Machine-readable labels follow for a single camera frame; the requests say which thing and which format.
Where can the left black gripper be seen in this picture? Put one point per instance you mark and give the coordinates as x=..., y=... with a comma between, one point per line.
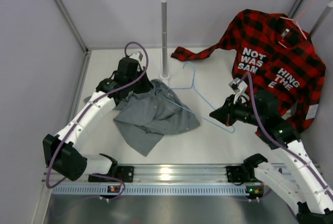
x=147, y=85

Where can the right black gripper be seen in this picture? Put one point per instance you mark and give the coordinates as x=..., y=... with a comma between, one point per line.
x=222, y=114

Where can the blue wire hanger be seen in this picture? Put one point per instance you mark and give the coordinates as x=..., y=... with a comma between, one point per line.
x=195, y=96

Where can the grey button shirt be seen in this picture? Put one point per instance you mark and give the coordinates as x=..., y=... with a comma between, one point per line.
x=144, y=119

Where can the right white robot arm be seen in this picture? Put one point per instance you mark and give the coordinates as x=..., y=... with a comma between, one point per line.
x=309, y=197

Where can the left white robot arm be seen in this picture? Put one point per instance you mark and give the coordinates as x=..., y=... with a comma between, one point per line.
x=62, y=150

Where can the red black plaid shirt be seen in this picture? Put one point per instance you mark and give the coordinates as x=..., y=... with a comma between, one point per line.
x=280, y=58

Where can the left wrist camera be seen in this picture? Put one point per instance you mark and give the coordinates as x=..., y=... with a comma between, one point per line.
x=137, y=56

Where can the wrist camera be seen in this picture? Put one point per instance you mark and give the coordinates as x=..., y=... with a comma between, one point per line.
x=239, y=87
x=137, y=56

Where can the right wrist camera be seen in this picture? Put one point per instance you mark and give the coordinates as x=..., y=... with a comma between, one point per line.
x=239, y=87

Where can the aluminium frame post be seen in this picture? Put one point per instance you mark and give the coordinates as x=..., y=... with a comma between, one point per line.
x=83, y=66

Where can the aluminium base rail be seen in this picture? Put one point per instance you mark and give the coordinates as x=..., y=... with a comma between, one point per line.
x=166, y=174

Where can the pink wire hanger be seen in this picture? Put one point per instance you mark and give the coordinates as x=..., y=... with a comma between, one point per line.
x=299, y=18

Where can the perforated cable tray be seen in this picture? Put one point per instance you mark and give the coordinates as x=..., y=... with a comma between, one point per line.
x=178, y=190

